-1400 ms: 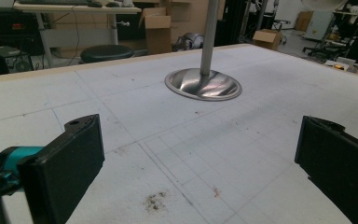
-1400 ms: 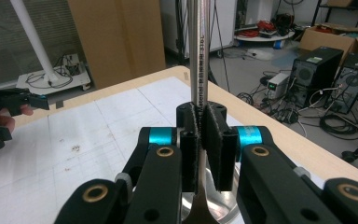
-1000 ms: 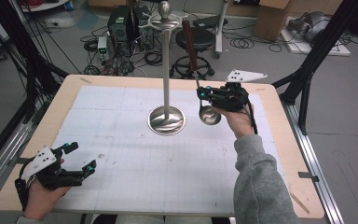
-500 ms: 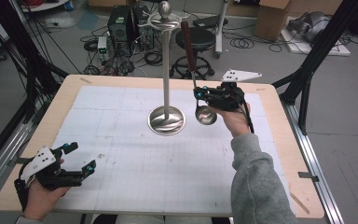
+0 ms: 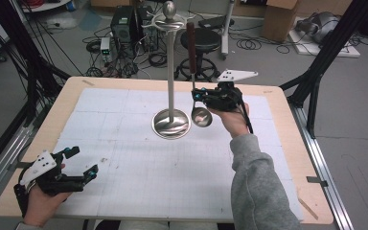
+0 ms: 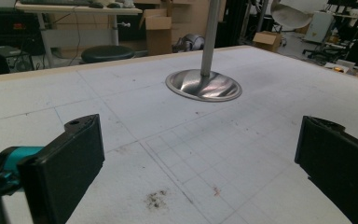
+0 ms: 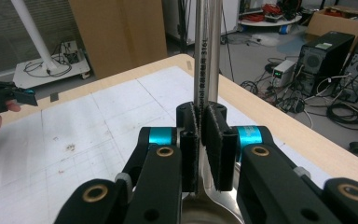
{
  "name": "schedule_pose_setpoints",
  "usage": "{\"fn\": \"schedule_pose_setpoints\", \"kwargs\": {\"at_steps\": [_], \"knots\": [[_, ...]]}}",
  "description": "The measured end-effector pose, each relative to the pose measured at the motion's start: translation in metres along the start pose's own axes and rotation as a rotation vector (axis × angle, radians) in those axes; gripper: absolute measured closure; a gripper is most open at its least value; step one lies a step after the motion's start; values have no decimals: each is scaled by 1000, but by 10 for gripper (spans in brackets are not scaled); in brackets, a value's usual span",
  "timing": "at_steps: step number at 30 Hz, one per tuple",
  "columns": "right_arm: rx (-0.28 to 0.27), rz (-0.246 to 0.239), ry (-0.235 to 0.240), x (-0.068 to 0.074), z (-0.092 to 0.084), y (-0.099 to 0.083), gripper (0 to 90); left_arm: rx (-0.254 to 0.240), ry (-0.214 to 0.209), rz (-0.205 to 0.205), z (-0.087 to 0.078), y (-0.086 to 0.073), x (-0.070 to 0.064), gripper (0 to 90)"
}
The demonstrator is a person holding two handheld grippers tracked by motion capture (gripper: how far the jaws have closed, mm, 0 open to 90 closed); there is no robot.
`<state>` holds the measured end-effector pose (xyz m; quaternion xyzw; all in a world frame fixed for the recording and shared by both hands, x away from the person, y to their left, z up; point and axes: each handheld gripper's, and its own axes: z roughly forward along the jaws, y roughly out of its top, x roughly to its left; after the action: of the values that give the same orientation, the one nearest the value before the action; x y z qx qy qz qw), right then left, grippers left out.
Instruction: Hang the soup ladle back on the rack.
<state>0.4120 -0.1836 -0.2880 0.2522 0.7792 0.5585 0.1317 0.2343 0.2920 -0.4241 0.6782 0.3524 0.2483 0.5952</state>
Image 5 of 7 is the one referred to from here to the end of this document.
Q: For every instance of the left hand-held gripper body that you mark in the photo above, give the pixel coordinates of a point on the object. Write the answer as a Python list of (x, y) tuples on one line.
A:
[(56, 183)]

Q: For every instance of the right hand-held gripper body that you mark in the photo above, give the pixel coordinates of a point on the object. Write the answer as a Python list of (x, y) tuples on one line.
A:
[(225, 99)]

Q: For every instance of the tall metal utensil stand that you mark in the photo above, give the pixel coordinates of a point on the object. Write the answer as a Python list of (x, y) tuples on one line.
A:
[(171, 124)]

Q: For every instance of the person's right hand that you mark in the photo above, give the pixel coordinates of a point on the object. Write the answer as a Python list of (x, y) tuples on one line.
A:
[(234, 121)]

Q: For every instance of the person's left hand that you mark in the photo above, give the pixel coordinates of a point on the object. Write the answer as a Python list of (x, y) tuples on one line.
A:
[(41, 207)]

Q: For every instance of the black round stool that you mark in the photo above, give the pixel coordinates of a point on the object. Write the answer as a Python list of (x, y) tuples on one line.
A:
[(206, 40)]

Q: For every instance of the white stand pole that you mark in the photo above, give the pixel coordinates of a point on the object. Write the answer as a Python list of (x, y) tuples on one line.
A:
[(226, 32)]

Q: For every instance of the white grid mat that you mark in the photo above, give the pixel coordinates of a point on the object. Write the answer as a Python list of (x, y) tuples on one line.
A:
[(156, 179)]

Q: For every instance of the black flat device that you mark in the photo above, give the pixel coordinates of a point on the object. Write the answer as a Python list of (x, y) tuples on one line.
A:
[(212, 21)]

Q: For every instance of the cardboard box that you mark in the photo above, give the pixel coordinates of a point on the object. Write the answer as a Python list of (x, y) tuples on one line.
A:
[(279, 20)]

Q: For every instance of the black computer tower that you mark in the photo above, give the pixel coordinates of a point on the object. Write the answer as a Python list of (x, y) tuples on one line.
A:
[(123, 27)]

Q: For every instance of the small grey power supply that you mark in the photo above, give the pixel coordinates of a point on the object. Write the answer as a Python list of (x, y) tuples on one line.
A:
[(105, 46)]

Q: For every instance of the white flat board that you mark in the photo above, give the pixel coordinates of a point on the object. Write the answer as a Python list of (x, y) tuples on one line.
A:
[(345, 51)]

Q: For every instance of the long strip of tan tape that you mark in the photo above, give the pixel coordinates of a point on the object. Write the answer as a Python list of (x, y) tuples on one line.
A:
[(308, 209)]

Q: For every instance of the black metal bracket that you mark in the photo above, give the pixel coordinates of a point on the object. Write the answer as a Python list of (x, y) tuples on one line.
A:
[(316, 181), (17, 165)]

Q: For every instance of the aluminium rail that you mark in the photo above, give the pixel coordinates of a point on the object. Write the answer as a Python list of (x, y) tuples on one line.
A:
[(0, 169), (322, 166)]

